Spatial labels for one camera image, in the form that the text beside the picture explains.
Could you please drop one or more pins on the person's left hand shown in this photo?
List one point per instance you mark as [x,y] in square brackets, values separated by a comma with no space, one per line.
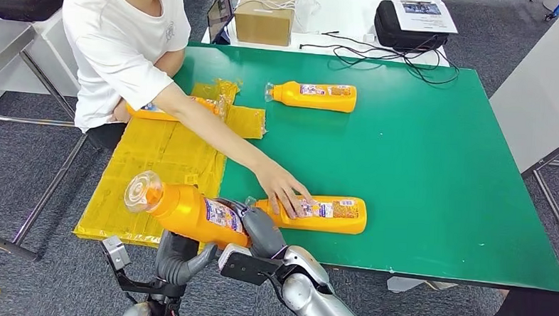
[120,112]

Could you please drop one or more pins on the person's right hand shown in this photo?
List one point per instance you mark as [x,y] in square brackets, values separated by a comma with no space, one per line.
[285,190]

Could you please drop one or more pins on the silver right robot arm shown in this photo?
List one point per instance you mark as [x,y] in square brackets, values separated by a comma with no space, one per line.
[316,300]

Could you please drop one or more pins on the white desk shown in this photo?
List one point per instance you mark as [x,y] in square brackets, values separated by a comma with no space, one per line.
[6,41]

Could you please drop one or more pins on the yellow taped cardboard mat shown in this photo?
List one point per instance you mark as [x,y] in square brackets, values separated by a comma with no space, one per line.
[156,161]

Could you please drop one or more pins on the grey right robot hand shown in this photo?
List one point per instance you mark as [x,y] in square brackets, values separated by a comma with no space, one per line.
[262,234]

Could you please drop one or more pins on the white table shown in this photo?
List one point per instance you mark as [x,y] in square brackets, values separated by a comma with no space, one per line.
[342,12]

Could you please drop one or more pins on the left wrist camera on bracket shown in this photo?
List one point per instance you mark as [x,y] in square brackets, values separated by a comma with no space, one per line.
[115,252]

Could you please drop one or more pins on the chrome metal table frame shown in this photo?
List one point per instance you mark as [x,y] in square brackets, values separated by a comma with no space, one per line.
[46,196]

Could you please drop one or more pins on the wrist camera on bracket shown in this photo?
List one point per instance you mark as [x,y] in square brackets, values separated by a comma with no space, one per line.
[246,268]
[115,252]

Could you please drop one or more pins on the person's left forearm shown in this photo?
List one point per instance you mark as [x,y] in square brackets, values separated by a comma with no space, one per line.
[173,62]

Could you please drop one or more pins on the black bag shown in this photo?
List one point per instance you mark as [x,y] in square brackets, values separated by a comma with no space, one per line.
[398,38]

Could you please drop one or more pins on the brown cardboard box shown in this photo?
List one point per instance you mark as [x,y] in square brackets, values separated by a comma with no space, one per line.
[264,25]

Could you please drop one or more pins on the blue cart frame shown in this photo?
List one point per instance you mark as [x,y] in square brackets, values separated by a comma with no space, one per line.
[557,7]

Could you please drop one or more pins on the grey side table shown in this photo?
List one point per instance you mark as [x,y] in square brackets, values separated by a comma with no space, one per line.
[537,92]

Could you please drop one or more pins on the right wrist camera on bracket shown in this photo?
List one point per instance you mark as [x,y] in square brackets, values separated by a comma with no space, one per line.
[246,268]

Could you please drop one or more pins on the white table foot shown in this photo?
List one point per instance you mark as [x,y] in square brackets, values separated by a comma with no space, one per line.
[403,285]

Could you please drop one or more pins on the printed paper sheet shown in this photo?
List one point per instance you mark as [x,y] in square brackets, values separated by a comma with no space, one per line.
[424,18]

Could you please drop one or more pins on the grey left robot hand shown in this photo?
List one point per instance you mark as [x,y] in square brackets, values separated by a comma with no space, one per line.
[175,265]

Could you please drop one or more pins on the small white charger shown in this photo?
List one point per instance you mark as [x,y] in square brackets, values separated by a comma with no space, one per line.
[368,37]

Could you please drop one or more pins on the orange detergent bottle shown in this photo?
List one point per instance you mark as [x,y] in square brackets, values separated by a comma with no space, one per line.
[342,223]
[310,101]
[182,214]
[144,114]

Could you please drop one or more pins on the person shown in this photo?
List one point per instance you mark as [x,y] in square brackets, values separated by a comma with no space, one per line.
[536,314]
[114,50]

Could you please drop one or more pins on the person's right forearm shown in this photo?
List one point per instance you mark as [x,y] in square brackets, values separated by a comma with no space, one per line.
[214,130]

